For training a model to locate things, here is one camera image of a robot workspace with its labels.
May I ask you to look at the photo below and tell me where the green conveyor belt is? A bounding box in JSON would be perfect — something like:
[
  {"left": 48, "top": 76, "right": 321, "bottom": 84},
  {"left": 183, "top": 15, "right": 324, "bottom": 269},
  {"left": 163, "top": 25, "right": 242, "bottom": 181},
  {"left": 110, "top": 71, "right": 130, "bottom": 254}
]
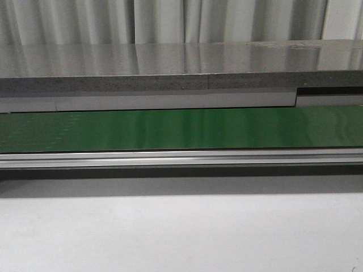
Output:
[{"left": 1, "top": 106, "right": 362, "bottom": 153}]

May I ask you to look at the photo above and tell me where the white pleated curtain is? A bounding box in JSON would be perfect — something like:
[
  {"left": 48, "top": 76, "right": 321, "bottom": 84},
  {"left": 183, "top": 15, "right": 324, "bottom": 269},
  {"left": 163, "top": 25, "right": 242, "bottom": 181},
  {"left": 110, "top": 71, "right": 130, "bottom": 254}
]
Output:
[{"left": 1, "top": 1, "right": 362, "bottom": 45}]

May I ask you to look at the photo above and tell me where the grey conveyor rear rail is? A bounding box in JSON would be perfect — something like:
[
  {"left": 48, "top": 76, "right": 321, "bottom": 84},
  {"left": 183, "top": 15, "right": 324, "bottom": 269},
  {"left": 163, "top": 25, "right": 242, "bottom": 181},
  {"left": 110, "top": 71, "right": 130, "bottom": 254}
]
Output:
[{"left": 1, "top": 87, "right": 362, "bottom": 113}]

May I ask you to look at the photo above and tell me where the aluminium conveyor front rail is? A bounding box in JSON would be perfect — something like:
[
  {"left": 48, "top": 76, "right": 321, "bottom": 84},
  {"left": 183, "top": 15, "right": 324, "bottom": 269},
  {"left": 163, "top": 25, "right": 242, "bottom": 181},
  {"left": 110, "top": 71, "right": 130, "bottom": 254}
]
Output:
[{"left": 1, "top": 148, "right": 362, "bottom": 169}]

